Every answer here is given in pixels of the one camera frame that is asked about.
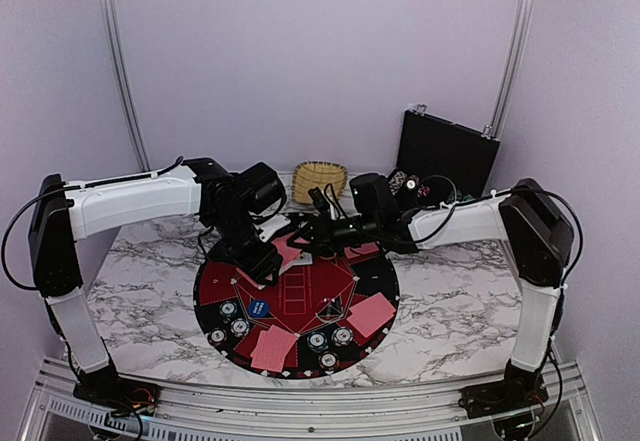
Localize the dealt red card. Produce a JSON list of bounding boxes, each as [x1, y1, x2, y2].
[[345, 243, 379, 259], [256, 325, 299, 361], [346, 303, 395, 337], [251, 337, 288, 372], [347, 293, 396, 335]]

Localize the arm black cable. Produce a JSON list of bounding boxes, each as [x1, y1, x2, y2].
[[322, 174, 584, 292], [1, 155, 185, 292]]

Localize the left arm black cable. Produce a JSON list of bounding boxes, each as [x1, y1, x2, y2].
[[1, 155, 185, 292]]

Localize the round red black poker mat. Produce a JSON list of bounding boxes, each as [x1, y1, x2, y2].
[[193, 247, 400, 379]]

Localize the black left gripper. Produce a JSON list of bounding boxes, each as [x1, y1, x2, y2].
[[210, 208, 283, 287]]

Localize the woven bamboo tray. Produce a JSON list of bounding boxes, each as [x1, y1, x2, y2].
[[291, 161, 348, 205]]

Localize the orange big blind button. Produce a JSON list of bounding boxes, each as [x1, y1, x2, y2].
[[320, 252, 338, 261]]

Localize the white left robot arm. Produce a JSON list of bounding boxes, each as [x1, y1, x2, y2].
[[29, 158, 286, 406]]

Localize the red dice in case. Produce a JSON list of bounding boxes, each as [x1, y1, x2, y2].
[[416, 185, 431, 198]]

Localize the left aluminium frame post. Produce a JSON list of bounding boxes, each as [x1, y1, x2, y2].
[[101, 0, 150, 171]]

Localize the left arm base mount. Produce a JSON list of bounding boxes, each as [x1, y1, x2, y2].
[[73, 379, 160, 438]]

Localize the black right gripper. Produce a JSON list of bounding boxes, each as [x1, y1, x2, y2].
[[287, 211, 380, 258]]

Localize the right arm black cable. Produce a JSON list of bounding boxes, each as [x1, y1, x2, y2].
[[322, 174, 584, 292]]

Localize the blue small blind button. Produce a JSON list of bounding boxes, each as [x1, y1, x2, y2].
[[247, 299, 270, 319]]

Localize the aluminium frame post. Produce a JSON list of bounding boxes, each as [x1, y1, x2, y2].
[[487, 0, 534, 139], [101, 0, 150, 171]]

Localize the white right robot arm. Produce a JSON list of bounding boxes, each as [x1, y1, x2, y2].
[[289, 173, 584, 409]]

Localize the clear round dealer button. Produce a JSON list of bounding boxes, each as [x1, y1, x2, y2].
[[315, 297, 344, 324]]

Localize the blue white chips in case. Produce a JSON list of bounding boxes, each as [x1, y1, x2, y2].
[[389, 170, 407, 193]]

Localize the green blue chip stack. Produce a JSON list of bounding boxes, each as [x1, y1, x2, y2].
[[218, 300, 238, 323], [306, 332, 329, 353]]

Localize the red playing card deck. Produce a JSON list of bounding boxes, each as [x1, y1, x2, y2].
[[234, 235, 304, 290]]

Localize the right aluminium frame post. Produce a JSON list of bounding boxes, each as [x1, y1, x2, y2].
[[487, 0, 534, 139]]

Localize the red black chip stack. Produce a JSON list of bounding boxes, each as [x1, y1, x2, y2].
[[207, 328, 227, 346], [318, 351, 339, 371]]

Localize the black poker chip case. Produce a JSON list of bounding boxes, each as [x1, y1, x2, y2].
[[389, 110, 500, 210]]

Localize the aluminium front rail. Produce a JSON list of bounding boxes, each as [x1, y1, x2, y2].
[[18, 359, 602, 440]]

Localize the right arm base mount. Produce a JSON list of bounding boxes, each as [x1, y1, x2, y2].
[[458, 381, 549, 440]]

